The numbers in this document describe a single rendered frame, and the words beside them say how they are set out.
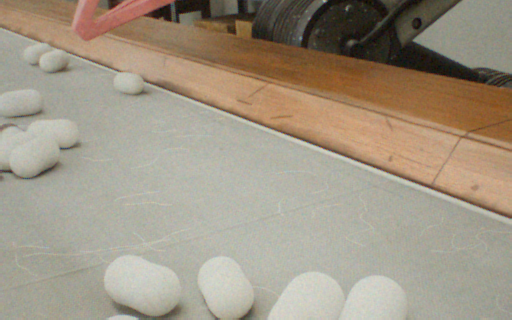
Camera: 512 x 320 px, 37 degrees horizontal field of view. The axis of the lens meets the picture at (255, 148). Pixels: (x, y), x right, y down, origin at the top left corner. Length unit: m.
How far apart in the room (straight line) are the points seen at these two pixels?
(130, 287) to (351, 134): 0.21
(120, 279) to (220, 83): 0.32
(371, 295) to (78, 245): 0.16
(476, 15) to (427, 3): 1.99
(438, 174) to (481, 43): 2.48
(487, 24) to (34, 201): 2.51
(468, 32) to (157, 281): 2.66
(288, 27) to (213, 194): 0.44
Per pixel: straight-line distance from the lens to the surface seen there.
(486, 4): 2.83
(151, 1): 0.59
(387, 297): 0.25
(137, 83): 0.64
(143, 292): 0.28
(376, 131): 0.44
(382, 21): 0.84
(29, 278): 0.34
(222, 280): 0.27
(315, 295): 0.25
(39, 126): 0.51
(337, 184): 0.40
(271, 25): 0.86
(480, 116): 0.43
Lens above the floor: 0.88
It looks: 18 degrees down
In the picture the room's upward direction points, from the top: 4 degrees counter-clockwise
